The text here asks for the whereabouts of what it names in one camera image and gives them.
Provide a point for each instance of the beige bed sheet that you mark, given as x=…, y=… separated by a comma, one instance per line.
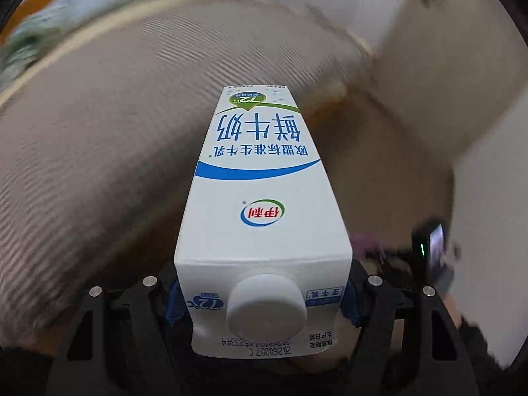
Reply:
x=123, y=12

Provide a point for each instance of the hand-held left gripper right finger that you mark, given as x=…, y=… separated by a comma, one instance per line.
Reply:
x=392, y=317

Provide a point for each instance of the white milk carton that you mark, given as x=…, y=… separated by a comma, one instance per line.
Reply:
x=264, y=214

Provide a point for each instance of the person's right forearm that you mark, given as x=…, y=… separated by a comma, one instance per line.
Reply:
x=478, y=342

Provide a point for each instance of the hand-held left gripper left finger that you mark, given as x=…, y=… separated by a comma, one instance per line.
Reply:
x=136, y=317

